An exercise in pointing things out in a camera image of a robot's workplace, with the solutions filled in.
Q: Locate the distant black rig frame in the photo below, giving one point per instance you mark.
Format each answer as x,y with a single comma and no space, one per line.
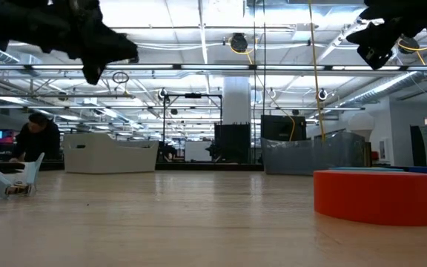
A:
193,95

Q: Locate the black aluminium rig frame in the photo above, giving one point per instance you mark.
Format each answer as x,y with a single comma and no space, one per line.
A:
198,167

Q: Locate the red tape roll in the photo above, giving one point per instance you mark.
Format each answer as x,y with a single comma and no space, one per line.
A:
374,200

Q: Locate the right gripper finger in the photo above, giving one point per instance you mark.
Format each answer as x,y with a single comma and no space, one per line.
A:
384,11
373,35

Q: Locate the light blue tape roll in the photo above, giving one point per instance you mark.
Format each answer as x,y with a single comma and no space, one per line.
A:
365,168

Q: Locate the dark translucent plastic bin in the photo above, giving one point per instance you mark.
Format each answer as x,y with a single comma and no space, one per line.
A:
291,159

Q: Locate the person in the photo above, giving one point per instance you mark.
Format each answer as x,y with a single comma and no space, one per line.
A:
37,142

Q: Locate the pale translucent plastic bin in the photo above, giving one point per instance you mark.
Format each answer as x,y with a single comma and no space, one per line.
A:
106,159

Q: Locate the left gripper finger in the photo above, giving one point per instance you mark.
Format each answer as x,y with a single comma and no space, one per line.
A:
119,50

